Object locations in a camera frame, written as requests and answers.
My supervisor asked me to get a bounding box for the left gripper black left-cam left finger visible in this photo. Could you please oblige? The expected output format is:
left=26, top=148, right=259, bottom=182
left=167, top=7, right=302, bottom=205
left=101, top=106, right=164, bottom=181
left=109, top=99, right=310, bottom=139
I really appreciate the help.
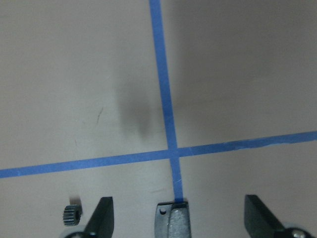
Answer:
left=84, top=197, right=114, bottom=238

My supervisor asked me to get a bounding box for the left gripper black left-cam right finger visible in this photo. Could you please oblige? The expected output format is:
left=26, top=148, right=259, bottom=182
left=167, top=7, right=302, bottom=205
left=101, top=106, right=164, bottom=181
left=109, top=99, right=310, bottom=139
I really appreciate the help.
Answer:
left=244, top=194, right=286, bottom=238

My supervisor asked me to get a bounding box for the small black gear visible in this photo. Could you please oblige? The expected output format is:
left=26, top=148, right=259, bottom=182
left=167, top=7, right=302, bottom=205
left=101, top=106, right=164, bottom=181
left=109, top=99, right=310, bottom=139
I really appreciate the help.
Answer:
left=62, top=204, right=82, bottom=226

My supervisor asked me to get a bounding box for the dark grey brake pad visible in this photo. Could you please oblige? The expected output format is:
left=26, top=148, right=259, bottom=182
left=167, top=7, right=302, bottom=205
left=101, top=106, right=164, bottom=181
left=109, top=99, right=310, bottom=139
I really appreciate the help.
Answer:
left=154, top=202, right=192, bottom=238

